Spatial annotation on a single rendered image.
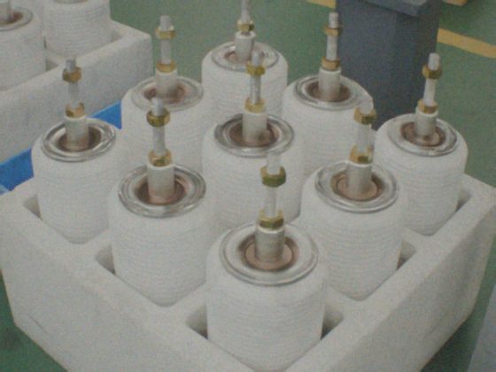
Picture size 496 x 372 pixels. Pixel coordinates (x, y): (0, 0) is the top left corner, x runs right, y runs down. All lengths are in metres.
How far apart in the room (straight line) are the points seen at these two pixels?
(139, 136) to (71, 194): 0.11
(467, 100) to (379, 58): 0.41
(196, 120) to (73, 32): 0.34
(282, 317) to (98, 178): 0.23
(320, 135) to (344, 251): 0.17
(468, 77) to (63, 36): 0.77
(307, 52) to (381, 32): 0.50
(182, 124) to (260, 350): 0.26
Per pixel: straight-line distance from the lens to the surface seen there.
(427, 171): 0.74
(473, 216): 0.80
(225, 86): 0.86
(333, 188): 0.68
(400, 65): 1.02
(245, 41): 0.87
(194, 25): 1.59
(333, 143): 0.80
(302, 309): 0.60
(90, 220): 0.75
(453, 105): 1.37
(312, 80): 0.84
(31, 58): 1.03
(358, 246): 0.67
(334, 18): 0.78
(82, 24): 1.07
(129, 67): 1.11
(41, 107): 1.03
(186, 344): 0.64
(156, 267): 0.66
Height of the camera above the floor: 0.65
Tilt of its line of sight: 36 degrees down
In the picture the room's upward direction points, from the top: 1 degrees clockwise
